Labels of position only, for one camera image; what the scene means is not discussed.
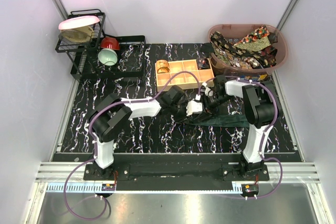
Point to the pink plate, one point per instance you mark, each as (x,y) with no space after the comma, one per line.
(77,22)

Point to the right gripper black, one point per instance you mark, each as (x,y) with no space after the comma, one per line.
(208,106)

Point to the red bowl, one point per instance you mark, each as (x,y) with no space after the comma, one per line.
(110,43)

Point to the wooden compartment box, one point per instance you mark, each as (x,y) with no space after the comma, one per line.
(185,74)

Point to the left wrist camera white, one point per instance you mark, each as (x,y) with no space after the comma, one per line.
(194,107)

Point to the black wire dish rack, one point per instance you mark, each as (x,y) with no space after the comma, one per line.
(89,45)

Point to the dark green fern tie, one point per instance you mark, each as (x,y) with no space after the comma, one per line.
(236,120)

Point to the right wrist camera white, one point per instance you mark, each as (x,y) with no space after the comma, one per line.
(206,90)

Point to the pile of patterned ties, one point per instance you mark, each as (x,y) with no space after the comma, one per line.
(254,51)

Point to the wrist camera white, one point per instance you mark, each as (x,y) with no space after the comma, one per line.
(206,90)
(194,107)

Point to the blue yellow small box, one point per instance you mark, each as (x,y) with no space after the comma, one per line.
(257,78)

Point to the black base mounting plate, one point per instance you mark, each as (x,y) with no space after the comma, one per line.
(228,167)

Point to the beige plate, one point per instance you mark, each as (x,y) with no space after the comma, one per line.
(77,35)

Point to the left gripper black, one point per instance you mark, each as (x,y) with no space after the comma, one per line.
(184,104)

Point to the rolled dark patterned tie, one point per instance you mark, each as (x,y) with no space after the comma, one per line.
(203,64)

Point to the aluminium rail frame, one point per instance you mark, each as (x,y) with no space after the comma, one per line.
(70,179)

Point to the black marble pattern mat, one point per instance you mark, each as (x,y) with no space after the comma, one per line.
(143,135)

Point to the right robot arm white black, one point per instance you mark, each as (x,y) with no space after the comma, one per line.
(262,109)

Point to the brown plastic basket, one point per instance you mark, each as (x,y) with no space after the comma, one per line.
(238,32)

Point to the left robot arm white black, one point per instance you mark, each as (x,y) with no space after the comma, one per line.
(113,113)

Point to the rolled orange tie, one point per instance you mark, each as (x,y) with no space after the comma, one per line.
(162,66)

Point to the light green bowl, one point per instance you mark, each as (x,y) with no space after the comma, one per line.
(107,57)

